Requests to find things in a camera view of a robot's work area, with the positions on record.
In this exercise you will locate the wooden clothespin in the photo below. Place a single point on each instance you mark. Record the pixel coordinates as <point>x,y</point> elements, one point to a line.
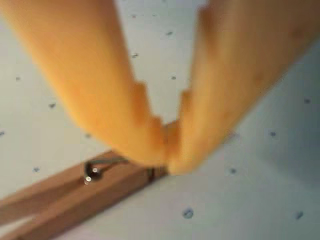
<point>75,197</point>

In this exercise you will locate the white dotted paper sheet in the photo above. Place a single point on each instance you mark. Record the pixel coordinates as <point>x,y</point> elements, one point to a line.
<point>250,187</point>

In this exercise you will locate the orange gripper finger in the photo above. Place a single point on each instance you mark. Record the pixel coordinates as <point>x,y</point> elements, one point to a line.
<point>237,75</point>
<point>87,75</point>

